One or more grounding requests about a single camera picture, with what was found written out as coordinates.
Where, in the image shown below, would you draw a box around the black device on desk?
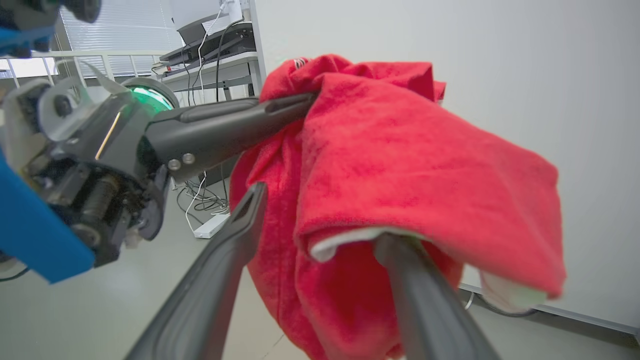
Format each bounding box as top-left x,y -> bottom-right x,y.
160,12 -> 257,67

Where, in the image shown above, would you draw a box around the black cable under partition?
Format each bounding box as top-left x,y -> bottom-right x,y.
464,290 -> 540,319

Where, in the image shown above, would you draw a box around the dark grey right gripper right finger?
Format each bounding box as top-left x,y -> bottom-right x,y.
374,234 -> 501,360

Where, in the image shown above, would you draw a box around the white window blinds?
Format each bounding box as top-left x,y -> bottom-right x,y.
57,0 -> 185,79

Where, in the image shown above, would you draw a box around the long white floor cable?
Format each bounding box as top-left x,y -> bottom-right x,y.
184,0 -> 232,236

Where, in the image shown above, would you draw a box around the white metal railing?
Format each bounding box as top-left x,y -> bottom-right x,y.
0,49 -> 173,92

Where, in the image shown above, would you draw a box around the long white power strip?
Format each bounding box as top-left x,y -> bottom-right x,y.
193,212 -> 232,240

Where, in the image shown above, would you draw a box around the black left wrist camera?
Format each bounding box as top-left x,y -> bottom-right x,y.
0,0 -> 103,31

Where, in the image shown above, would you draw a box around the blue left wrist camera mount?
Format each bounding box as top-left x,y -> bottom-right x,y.
0,25 -> 97,285

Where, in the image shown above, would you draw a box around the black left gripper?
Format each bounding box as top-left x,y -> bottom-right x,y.
0,75 -> 319,268

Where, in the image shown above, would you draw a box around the black floor cables bundle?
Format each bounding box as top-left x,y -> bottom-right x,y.
175,172 -> 232,215

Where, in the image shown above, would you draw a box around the red and white jersey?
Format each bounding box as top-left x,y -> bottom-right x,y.
229,54 -> 567,360

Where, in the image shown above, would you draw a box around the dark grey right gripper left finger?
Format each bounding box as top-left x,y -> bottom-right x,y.
124,182 -> 268,360

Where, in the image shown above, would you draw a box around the light grey desk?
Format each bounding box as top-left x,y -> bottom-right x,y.
159,50 -> 264,103

